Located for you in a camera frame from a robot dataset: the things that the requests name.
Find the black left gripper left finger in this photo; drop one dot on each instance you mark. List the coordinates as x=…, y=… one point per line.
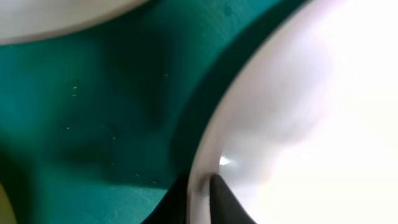
x=172, y=209

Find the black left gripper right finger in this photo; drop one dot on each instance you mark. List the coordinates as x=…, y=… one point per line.
x=224, y=206

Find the white plate with ketchup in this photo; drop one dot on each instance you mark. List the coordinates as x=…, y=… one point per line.
x=30, y=20

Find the teal plastic tray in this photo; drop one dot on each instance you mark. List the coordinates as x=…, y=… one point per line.
x=97, y=125

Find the yellow plate with ketchup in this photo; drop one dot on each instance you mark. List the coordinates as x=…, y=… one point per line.
x=6, y=211

